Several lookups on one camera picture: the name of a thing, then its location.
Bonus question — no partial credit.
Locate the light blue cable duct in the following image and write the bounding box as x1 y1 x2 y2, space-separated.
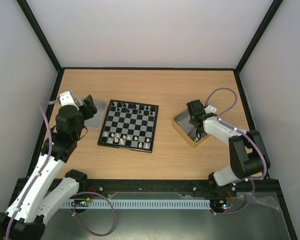
60 199 211 210

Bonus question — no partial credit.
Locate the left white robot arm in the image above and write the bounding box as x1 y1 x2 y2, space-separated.
0 91 97 240

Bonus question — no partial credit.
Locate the gold metal tin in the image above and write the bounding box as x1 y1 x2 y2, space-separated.
172 110 210 148

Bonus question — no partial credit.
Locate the black aluminium frame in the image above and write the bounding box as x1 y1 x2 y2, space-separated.
0 0 300 240

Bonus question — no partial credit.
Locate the black and grey chessboard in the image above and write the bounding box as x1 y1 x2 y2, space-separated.
97 99 159 153

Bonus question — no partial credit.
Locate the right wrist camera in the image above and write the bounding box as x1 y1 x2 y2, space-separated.
205 105 217 114

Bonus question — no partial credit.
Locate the metal base plate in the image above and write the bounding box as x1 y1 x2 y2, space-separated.
41 192 290 240

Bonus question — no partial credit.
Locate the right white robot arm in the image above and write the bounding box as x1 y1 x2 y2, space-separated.
186 99 270 196

